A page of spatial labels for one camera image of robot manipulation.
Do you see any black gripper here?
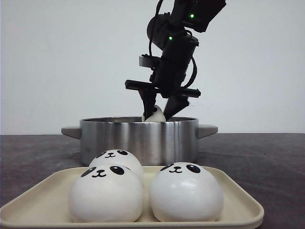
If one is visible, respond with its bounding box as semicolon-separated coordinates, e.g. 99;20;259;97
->
125;58;200;122

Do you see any panda bun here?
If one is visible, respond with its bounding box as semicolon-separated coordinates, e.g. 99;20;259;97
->
89;149;143;179
141;105;166;122
149;162;224;222
68;164;144;222

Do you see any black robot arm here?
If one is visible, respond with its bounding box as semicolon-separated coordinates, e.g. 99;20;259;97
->
125;0;226;121

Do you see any stainless steel steamer pot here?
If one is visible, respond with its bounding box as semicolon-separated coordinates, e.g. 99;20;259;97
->
61;116;218;166

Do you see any cream plastic tray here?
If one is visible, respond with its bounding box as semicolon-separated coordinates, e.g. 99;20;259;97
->
0;167;264;229

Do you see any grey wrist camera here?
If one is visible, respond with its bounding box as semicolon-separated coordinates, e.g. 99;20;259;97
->
139;54;160;68

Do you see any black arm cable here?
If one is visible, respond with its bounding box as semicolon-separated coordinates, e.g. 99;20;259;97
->
182;56;198;88

